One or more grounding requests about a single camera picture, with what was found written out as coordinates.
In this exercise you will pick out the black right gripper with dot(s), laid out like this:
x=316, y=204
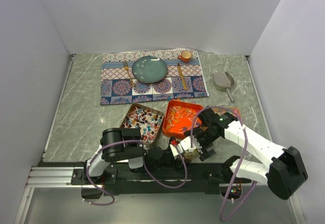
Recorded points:
x=204, y=154

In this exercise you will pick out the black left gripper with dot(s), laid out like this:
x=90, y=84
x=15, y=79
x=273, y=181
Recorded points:
x=177, y=164

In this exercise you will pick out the gold tin of star candies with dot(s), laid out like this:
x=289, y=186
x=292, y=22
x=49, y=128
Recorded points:
x=231, y=110

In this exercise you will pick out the orange tray of candies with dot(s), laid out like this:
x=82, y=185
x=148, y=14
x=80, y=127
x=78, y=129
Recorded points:
x=179, y=118

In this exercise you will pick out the gold round jar lid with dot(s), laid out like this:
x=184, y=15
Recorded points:
x=189, y=156

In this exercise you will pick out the brown tin of lollipops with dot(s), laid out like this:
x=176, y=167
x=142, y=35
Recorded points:
x=148, y=120

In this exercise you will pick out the silver metal scoop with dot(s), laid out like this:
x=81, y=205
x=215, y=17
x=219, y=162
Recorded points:
x=223, y=81

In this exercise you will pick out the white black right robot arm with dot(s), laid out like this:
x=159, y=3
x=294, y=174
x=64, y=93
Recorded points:
x=281, y=169

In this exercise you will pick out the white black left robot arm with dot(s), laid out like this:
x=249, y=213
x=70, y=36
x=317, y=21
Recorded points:
x=127, y=144

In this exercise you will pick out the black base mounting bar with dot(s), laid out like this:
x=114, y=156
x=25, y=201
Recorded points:
x=119, y=179

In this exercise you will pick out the gold knife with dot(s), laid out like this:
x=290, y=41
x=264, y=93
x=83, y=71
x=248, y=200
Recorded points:
x=181, y=76

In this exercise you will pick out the patterned cloth placemat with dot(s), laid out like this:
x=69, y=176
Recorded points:
x=116, y=87

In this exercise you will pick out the orange coffee cup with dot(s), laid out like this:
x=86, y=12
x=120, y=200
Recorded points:
x=185, y=56

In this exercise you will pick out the teal ceramic plate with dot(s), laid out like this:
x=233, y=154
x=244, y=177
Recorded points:
x=149, y=69

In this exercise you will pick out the gold fork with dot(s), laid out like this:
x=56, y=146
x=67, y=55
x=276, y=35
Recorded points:
x=126, y=68

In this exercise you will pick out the aluminium frame rail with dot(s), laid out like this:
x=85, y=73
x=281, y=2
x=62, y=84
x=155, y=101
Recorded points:
x=52, y=177

